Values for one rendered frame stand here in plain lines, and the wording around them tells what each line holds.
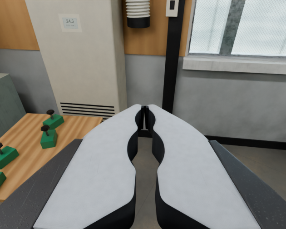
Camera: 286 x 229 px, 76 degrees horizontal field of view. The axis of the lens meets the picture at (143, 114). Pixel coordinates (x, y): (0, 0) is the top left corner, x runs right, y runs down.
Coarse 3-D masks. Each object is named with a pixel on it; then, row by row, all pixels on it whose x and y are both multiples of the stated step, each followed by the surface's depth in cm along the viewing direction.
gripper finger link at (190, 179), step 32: (160, 128) 9; (192, 128) 9; (160, 160) 9; (192, 160) 7; (160, 192) 6; (192, 192) 6; (224, 192) 6; (160, 224) 6; (192, 224) 5; (224, 224) 5; (256, 224) 5
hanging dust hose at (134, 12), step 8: (128, 0) 111; (136, 0) 109; (144, 0) 110; (128, 8) 113; (136, 8) 111; (144, 8) 113; (128, 16) 117; (136, 16) 114; (144, 16) 115; (128, 24) 119; (136, 24) 116; (144, 24) 117
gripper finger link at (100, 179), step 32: (96, 128) 9; (128, 128) 9; (96, 160) 7; (128, 160) 7; (64, 192) 6; (96, 192) 6; (128, 192) 6; (64, 224) 5; (96, 224) 5; (128, 224) 6
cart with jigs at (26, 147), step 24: (24, 120) 128; (48, 120) 120; (72, 120) 128; (96, 120) 128; (0, 144) 92; (24, 144) 108; (48, 144) 105; (0, 168) 93; (24, 168) 94; (0, 192) 83
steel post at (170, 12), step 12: (168, 0) 114; (180, 0) 115; (168, 12) 118; (180, 12) 119; (168, 24) 124; (180, 24) 123; (168, 36) 128; (180, 36) 127; (168, 48) 133; (168, 60) 138; (168, 72) 143; (168, 84) 148; (168, 96) 155; (168, 108) 161
